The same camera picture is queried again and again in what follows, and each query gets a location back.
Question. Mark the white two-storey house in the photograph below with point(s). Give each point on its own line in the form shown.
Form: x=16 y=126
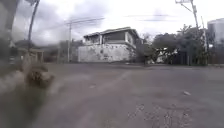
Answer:
x=106 y=46

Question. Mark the grey concrete road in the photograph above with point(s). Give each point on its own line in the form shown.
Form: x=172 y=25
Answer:
x=126 y=93

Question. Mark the group of dark trees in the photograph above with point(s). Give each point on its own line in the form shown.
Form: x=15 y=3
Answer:
x=181 y=45

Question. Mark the dry grass clump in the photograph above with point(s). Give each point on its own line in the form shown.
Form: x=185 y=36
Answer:
x=38 y=77

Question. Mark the low shelter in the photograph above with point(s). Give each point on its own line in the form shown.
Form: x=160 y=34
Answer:
x=31 y=53

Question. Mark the leaning pole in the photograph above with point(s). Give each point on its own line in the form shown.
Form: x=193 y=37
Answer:
x=31 y=23

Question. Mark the utility pole with crossarm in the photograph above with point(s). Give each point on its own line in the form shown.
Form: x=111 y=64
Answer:
x=194 y=13

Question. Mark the pale tall building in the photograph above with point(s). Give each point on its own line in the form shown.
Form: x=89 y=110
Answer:
x=216 y=36

